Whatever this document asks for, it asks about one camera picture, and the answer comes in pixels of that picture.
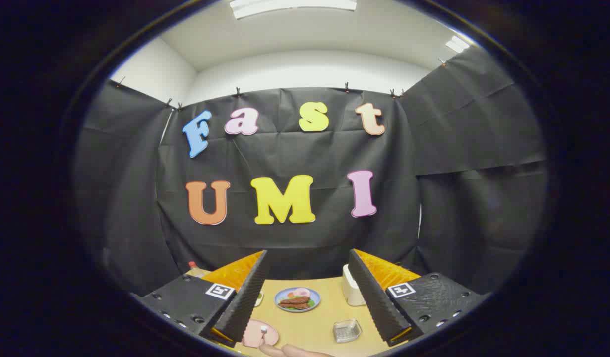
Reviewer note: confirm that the brown meat strip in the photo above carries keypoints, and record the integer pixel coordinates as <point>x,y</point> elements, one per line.
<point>295,300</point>
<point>295,306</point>

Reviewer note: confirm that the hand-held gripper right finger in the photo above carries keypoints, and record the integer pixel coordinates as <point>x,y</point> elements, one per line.
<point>372,297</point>

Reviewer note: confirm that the water bottle with red label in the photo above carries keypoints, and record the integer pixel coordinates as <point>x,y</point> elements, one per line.
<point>196,270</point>

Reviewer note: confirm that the small ceiling light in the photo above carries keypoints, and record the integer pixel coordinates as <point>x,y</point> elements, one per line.
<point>457,44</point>

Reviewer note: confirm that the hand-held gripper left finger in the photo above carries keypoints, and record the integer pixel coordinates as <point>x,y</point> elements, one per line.
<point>245,297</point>

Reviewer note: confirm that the long ceiling light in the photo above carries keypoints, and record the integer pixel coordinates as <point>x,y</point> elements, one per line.
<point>290,6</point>

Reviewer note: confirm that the pink round plate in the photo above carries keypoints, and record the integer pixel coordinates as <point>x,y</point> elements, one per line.
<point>253,334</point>

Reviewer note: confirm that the blue round plate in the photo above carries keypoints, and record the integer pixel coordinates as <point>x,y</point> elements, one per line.
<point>315,300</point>

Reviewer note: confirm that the white divided tray with beans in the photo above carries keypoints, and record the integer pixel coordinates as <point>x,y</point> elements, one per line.
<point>259,299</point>

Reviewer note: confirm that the pink ham slice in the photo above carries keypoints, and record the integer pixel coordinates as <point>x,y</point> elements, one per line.
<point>302,292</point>

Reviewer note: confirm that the white toaster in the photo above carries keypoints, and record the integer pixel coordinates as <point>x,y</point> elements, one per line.
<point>352,292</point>

